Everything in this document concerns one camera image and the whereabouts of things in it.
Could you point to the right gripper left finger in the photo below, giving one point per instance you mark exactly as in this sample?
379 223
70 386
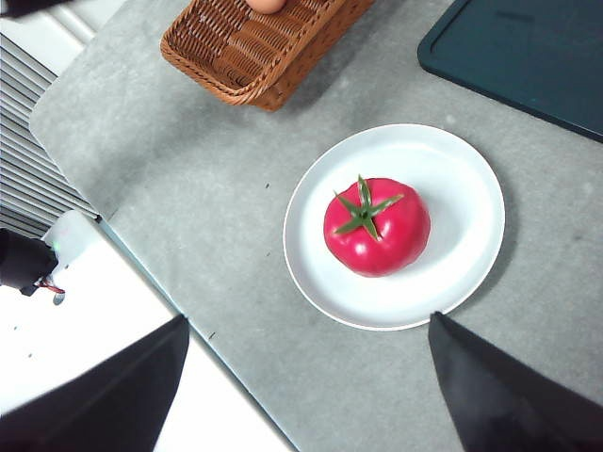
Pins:
103 405

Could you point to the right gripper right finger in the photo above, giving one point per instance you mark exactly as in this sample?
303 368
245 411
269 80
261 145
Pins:
513 405

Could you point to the red plastic tomato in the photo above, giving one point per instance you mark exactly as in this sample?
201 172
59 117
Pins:
391 245

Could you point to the round white-grey plate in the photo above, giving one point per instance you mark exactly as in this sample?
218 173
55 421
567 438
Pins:
424 292

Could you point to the ribbed grey panel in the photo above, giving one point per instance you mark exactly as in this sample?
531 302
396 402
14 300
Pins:
28 179

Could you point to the dark rectangular tray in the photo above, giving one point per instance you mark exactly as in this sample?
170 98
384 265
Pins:
518 56

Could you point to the brown wicker basket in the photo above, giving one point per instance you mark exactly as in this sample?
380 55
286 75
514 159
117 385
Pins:
245 52

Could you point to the pale orange egg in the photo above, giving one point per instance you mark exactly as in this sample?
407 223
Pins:
266 5

